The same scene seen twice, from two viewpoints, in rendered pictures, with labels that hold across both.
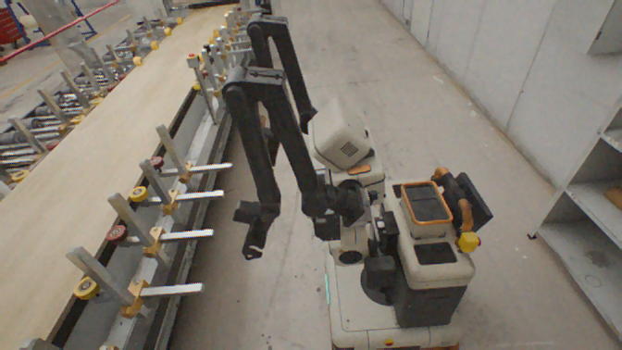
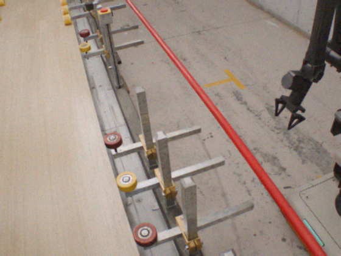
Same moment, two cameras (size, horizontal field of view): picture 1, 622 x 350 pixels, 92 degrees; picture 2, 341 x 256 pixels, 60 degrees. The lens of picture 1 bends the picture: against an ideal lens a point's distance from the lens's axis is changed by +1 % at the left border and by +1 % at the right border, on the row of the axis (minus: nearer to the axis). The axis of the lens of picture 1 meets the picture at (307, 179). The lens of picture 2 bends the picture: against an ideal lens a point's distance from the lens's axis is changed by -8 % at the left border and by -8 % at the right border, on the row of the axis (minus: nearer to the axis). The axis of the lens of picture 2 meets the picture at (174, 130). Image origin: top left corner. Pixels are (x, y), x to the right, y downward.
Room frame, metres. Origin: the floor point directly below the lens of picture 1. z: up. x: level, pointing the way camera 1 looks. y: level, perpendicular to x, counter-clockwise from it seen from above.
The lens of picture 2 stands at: (0.34, 0.93, 1.84)
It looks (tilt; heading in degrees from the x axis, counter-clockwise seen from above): 42 degrees down; 340
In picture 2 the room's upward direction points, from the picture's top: 5 degrees counter-clockwise
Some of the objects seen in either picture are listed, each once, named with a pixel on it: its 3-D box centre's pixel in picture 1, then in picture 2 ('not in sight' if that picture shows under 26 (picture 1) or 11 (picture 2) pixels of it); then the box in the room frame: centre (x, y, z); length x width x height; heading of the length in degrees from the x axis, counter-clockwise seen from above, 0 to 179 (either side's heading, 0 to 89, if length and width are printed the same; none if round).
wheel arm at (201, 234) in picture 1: (166, 238); (199, 224); (0.88, 0.67, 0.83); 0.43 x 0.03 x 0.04; 87
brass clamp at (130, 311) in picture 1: (134, 298); not in sight; (0.61, 0.74, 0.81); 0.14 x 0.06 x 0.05; 177
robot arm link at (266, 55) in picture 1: (268, 84); (322, 22); (1.06, 0.09, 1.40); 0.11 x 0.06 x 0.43; 176
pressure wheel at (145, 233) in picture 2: (121, 239); (147, 239); (0.89, 0.87, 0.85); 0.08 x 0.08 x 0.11
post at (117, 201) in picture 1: (143, 233); (190, 225); (0.84, 0.72, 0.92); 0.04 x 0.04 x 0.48; 87
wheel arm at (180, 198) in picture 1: (181, 198); (175, 176); (1.13, 0.66, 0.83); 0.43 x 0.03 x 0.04; 87
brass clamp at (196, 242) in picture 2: (154, 242); (189, 233); (0.86, 0.72, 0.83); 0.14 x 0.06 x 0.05; 177
